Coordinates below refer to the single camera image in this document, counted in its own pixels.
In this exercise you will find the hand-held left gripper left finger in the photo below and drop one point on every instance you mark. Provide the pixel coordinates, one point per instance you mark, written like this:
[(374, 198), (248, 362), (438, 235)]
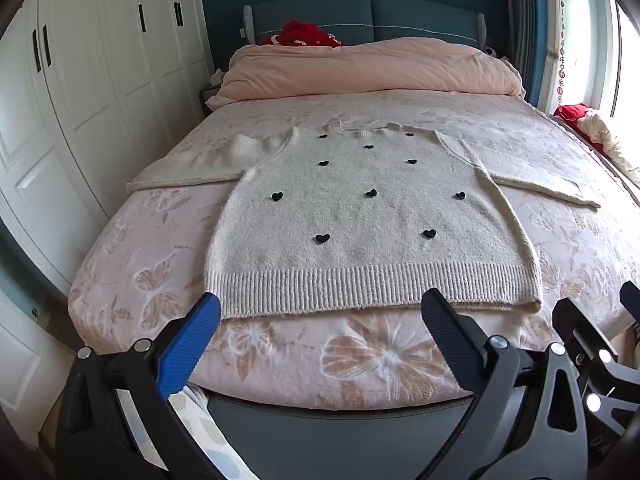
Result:
[(190, 347)]

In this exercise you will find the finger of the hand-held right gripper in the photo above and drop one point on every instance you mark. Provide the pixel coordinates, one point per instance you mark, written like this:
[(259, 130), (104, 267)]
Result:
[(631, 300), (582, 332)]

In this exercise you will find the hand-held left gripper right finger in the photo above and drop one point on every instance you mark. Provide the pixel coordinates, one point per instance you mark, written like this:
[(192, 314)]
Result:
[(445, 340)]

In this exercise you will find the cream sweater with black hearts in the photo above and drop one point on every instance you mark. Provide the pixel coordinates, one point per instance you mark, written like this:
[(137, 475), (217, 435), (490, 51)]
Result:
[(350, 220)]

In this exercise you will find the white leaf patterned sheet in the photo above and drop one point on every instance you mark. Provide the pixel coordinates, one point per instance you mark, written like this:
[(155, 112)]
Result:
[(210, 440)]

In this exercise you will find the pink floral bed blanket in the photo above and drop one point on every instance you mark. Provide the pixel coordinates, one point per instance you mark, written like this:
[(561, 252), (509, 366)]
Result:
[(150, 260)]

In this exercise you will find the white cloth by window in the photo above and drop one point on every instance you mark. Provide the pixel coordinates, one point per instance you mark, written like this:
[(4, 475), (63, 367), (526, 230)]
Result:
[(607, 140)]

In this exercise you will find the white panelled door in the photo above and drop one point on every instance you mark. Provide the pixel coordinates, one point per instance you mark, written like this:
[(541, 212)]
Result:
[(17, 360)]

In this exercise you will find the red cloth by window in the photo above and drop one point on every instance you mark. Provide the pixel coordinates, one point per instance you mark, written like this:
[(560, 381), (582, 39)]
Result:
[(572, 112)]

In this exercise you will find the window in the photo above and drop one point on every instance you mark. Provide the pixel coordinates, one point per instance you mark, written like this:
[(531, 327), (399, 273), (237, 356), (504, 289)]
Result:
[(600, 60)]

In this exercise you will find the dark nightstand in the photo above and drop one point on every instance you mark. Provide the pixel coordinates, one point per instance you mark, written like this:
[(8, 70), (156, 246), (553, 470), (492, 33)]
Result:
[(207, 102)]

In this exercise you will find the white wardrobe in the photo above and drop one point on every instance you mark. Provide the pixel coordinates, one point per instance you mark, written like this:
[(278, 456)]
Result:
[(100, 90)]

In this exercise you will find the white curtain with red trim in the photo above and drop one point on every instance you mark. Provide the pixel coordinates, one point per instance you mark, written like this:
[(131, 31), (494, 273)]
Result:
[(559, 35)]

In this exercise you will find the grey curtain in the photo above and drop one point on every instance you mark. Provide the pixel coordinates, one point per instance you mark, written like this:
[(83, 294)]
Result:
[(525, 35)]

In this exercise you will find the pink duvet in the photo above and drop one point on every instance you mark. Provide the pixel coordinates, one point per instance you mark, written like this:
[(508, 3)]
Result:
[(360, 67)]

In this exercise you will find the blue padded headboard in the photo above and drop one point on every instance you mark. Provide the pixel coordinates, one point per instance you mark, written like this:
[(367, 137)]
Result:
[(400, 17)]

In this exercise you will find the red cloth on bed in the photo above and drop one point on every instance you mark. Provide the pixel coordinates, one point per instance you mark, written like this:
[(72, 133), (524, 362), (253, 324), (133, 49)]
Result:
[(305, 35)]

